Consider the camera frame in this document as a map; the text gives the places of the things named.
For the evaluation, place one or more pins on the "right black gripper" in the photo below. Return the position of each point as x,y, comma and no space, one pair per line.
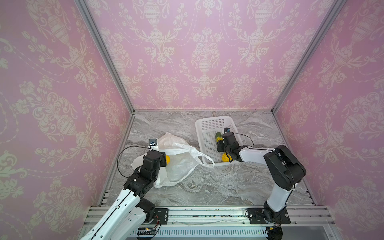
223,147

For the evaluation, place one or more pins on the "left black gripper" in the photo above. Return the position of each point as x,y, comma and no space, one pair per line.
163,158

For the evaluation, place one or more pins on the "yellow lemon fruit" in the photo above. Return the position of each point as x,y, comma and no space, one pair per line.
168,159

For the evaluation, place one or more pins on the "green yellow corn toy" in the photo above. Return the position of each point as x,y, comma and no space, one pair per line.
218,137

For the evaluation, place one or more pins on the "white plastic bag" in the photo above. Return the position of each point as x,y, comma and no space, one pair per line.
183,160

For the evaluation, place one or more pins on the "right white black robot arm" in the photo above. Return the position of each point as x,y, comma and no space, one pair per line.
285,169

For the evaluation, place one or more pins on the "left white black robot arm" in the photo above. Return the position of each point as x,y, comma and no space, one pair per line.
131,209

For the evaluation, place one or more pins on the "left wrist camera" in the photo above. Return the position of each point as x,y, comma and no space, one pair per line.
153,145

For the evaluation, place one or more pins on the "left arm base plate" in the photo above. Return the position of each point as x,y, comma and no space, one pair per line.
158,216

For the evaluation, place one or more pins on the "aluminium front rail frame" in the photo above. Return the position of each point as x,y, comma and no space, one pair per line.
230,222

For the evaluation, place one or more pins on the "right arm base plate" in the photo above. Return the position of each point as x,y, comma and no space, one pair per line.
258,216

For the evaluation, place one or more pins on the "left aluminium corner post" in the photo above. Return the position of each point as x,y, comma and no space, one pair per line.
101,46

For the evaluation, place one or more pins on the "aluminium corner post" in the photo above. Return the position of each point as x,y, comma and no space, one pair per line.
101,46
319,35

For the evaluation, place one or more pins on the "right aluminium corner post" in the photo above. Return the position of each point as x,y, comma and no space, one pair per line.
319,35

